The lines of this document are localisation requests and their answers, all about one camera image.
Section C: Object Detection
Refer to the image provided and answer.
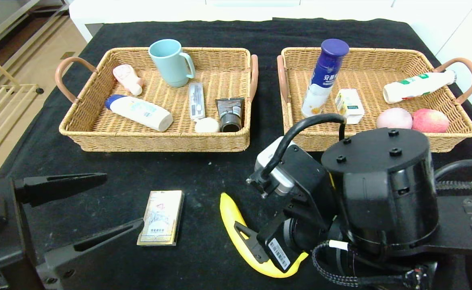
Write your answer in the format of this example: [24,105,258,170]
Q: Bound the woven wicker basket pink handles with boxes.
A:
[276,47,472,153]
[55,47,259,153]

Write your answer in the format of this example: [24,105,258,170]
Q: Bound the small beige cup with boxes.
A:
[194,117,220,134]

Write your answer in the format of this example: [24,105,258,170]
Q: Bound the yellow banana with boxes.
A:
[219,193,309,278]

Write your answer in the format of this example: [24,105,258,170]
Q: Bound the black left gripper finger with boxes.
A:
[14,172,108,208]
[35,217,144,290]

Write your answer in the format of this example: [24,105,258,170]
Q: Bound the black right camera mount bracket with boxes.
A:
[247,145,337,230]

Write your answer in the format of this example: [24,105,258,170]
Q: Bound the small pink bottle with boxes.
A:
[112,64,144,97]

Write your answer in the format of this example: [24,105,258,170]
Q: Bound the white bottle dark blue cap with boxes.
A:
[301,39,350,118]

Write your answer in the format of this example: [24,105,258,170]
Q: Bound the red peach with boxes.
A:
[412,108,450,133]

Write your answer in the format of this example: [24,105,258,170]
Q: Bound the pale pink egg-shaped ball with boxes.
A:
[376,108,414,130]

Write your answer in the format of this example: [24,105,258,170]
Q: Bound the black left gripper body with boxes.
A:
[0,177,45,290]

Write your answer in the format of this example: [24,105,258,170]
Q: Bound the grey metal shelf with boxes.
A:
[0,0,71,61]

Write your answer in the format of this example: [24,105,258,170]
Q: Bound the black table cloth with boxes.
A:
[0,18,472,290]

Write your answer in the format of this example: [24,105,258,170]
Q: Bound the white lotion bottle blue cap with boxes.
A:
[105,94,174,133]

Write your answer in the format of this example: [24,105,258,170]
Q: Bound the grey toothbrush travel case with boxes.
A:
[188,82,206,122]

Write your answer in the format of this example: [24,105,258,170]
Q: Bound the black face wash tube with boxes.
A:
[215,97,245,133]

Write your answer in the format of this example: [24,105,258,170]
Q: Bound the black camera cable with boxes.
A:
[259,113,347,182]

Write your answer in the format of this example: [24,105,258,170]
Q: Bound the gold playing card box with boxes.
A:
[137,191,185,247]

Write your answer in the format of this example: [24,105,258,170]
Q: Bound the light blue mug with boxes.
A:
[148,39,196,88]

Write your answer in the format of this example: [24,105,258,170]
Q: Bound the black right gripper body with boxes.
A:
[256,211,322,273]

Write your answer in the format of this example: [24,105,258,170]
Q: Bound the white drink bottle green label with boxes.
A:
[383,70,457,104]

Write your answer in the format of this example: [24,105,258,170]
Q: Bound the black smooth arm cable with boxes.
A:
[434,159,472,182]

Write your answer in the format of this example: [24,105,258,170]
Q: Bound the beige metal rack with wheels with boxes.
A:
[0,45,45,168]

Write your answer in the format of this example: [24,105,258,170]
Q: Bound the small white drink carton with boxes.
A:
[335,89,365,124]

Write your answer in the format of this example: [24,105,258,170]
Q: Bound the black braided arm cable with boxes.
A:
[311,240,431,288]

